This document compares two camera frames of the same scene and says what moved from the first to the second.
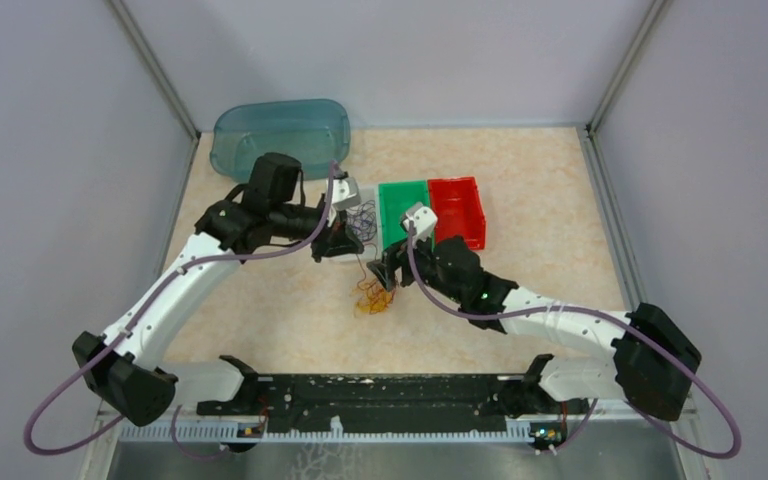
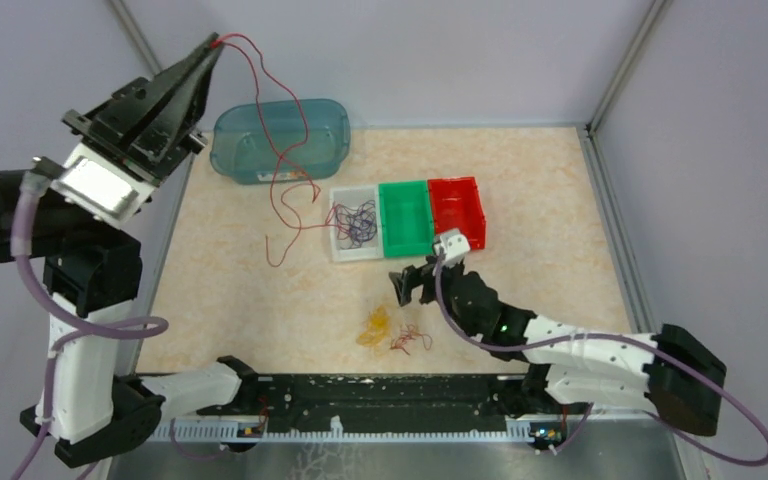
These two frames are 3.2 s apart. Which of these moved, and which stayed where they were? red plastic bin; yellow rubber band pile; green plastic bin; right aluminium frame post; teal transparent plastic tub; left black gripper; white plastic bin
Moved: left black gripper; yellow rubber band pile
Stayed: white plastic bin; green plastic bin; right aluminium frame post; teal transparent plastic tub; red plastic bin
